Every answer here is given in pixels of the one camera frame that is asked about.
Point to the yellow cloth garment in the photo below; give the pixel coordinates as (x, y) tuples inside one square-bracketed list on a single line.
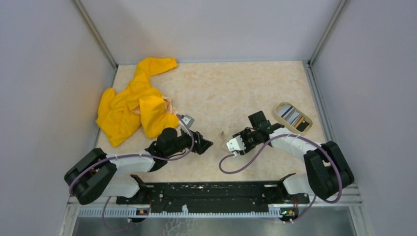
[(139, 105)]

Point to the clear plastic card holder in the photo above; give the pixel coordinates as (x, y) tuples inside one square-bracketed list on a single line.
[(225, 138)]

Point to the aluminium frame rail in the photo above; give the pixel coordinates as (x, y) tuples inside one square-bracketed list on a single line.
[(256, 193)]

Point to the white slotted cable duct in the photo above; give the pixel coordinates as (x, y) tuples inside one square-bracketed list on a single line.
[(133, 212)]

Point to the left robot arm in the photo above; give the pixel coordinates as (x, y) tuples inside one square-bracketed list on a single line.
[(98, 174)]

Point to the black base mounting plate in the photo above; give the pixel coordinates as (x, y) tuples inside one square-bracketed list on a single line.
[(205, 207)]

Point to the beige oval tray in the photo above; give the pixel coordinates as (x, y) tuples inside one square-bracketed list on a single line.
[(284, 123)]

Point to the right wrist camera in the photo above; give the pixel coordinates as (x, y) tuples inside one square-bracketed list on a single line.
[(235, 145)]

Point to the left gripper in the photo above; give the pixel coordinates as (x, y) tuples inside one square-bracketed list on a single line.
[(201, 144)]

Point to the striped cards in tray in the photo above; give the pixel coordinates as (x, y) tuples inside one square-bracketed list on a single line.
[(293, 117)]

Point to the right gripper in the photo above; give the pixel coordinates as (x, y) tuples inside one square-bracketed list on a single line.
[(242, 134)]

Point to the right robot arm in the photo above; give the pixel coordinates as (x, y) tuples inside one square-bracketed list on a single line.
[(327, 172)]

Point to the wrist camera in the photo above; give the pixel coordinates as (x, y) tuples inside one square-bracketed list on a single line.
[(235, 145), (186, 121)]

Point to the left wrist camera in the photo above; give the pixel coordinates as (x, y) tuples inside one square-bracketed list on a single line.
[(186, 121)]

